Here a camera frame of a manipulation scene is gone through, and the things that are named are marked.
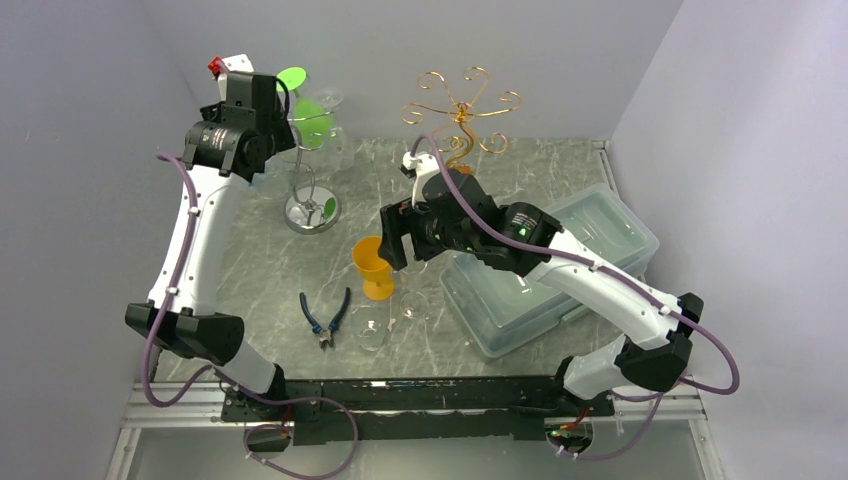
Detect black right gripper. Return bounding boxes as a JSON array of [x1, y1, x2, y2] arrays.
[[378, 195, 478, 269]]

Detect orange frosted wine glass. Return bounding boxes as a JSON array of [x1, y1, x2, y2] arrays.
[[352, 236, 395, 301]]

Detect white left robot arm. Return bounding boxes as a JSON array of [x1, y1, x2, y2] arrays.
[[125, 71, 297, 420]]

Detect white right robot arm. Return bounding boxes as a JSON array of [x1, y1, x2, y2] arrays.
[[378, 170, 703, 415]]

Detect green wine glass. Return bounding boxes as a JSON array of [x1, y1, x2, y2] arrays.
[[277, 66, 324, 150]]

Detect clear plastic storage box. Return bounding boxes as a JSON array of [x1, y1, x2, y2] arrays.
[[440, 183, 660, 358]]

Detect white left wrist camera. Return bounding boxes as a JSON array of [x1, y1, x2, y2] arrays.
[[207, 53, 255, 78]]

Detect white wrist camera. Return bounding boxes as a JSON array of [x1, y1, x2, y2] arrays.
[[400, 152, 440, 206], [207, 53, 255, 78]]

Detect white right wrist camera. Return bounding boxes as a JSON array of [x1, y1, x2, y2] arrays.
[[400, 152, 440, 206]]

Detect chrome wire glass rack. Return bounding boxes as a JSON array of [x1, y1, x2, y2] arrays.
[[282, 119, 343, 235]]

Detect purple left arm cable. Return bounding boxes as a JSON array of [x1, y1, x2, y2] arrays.
[[140, 150, 359, 480]]

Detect gold wire glass rack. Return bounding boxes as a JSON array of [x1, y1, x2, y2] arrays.
[[401, 66, 523, 174]]

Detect blue handled pliers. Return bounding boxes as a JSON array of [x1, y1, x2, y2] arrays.
[[298, 286, 353, 350]]

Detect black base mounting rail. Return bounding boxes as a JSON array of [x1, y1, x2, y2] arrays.
[[221, 375, 614, 446]]

